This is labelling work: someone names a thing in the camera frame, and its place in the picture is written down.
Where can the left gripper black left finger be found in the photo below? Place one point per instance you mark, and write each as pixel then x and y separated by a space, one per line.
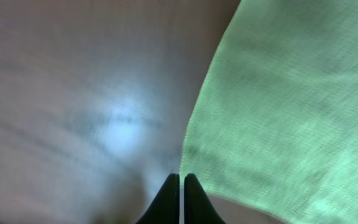
pixel 165 207

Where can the green microfiber cloth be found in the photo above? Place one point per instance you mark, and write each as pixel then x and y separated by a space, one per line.
pixel 275 126

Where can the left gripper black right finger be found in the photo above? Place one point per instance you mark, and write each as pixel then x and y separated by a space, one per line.
pixel 197 207

